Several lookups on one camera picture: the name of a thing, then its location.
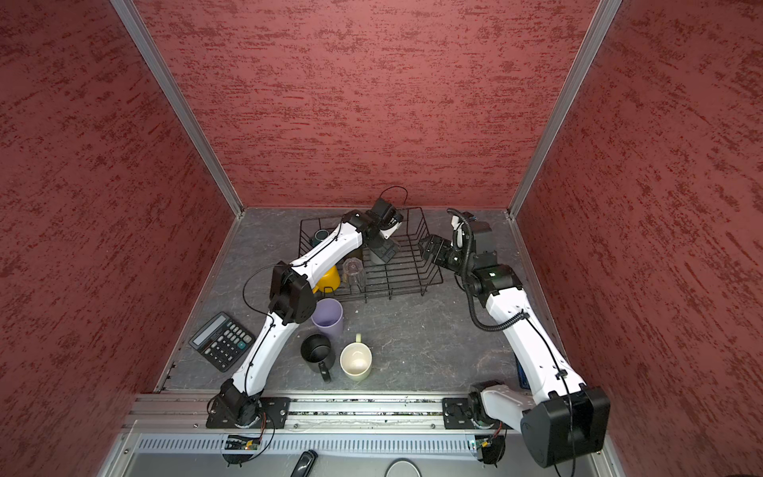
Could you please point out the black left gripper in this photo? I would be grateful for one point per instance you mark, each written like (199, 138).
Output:
(380, 251)

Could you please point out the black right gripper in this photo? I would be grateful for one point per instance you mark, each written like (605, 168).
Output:
(439, 257)

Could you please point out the clear glass cup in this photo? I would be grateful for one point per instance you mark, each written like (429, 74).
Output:
(354, 273)

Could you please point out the teal green cup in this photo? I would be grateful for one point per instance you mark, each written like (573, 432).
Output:
(319, 237)

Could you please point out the yellow mug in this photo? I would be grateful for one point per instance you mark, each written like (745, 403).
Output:
(330, 282)

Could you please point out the lilac plastic cup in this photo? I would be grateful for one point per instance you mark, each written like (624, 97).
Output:
(328, 317)

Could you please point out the cream mug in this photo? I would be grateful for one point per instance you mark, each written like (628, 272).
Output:
(356, 360)

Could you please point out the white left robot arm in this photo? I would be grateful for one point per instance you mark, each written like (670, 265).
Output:
(292, 302)

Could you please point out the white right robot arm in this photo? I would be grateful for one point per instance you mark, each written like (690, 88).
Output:
(562, 418)

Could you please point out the black mug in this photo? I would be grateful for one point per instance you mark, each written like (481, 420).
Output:
(317, 352)

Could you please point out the black calculator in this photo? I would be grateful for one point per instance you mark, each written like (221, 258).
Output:
(222, 341)

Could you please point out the grey round object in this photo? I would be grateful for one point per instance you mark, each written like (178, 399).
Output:
(402, 468)

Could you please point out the black remote handset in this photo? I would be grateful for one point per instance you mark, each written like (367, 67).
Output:
(304, 464)

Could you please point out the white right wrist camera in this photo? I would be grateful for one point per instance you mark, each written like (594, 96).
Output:
(457, 238)

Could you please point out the black wire dish rack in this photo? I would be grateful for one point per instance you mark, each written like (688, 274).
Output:
(406, 273)

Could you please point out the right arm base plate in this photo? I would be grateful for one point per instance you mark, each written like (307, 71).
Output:
(457, 413)

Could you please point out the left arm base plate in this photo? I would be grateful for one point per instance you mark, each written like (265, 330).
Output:
(273, 410)

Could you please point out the aluminium corner post right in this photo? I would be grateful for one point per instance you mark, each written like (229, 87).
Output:
(599, 26)

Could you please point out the aluminium corner post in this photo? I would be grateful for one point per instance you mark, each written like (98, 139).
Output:
(599, 26)
(130, 18)

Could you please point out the aluminium corner post left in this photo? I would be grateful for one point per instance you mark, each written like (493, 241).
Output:
(130, 18)

